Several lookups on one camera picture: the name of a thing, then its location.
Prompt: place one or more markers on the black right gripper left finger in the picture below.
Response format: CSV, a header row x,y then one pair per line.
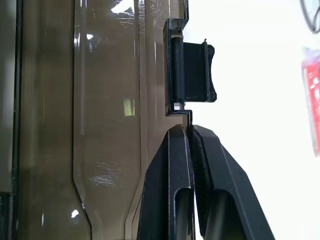
x,y
165,180

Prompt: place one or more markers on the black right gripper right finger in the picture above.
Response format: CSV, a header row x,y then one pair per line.
x,y
225,180

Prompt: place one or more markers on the smoky transparent bit case lid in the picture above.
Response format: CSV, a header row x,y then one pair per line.
x,y
107,100

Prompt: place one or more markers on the black lid latch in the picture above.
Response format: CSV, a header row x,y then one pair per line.
x,y
197,72

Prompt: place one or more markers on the red and white packet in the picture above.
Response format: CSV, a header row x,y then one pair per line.
x,y
312,100

